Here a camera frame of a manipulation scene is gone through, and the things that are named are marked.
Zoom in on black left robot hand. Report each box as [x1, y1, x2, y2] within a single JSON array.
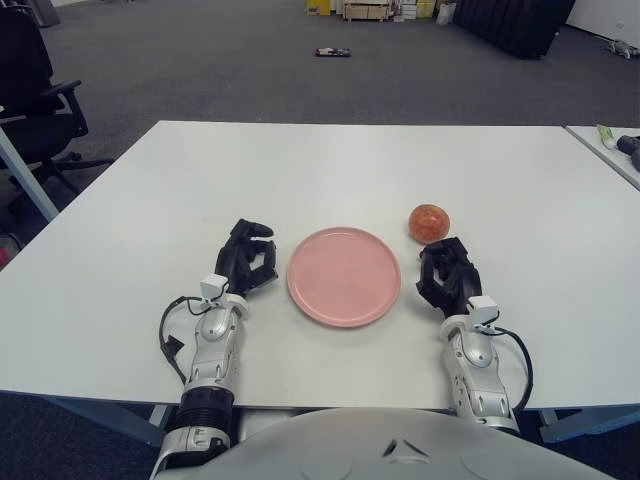
[[214, 217, 280, 301]]

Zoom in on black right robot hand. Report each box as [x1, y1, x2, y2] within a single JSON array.
[[415, 236, 484, 321]]

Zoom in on red yellow apple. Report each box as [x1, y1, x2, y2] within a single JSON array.
[[408, 203, 450, 242]]

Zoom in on pink round plate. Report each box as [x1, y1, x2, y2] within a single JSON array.
[[286, 226, 403, 329]]

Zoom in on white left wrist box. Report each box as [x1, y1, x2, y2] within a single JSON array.
[[199, 273, 227, 304]]

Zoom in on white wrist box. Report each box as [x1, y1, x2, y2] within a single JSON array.
[[199, 273, 227, 304], [468, 294, 500, 326]]

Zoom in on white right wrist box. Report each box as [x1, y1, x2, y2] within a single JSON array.
[[468, 294, 500, 326]]

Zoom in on grey robot torso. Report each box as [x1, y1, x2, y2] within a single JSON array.
[[149, 407, 606, 480]]

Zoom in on grey slanted table leg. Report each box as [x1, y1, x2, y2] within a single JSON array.
[[0, 119, 60, 223]]

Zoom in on black draped partition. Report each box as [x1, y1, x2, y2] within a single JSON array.
[[452, 0, 576, 60]]

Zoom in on wooden crate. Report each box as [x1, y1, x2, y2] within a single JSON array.
[[342, 0, 391, 22]]

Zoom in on grey quadruped robot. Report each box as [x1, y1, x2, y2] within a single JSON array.
[[606, 38, 637, 60]]

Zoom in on black office chair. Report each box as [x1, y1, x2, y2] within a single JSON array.
[[0, 4, 114, 211]]

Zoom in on grey bin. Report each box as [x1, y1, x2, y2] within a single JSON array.
[[34, 0, 61, 29]]

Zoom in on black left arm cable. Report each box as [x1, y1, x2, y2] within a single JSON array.
[[158, 295, 211, 387]]

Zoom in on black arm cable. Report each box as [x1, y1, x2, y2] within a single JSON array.
[[492, 324, 534, 414], [158, 295, 211, 387]]

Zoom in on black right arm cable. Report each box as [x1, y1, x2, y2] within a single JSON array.
[[492, 324, 534, 414]]

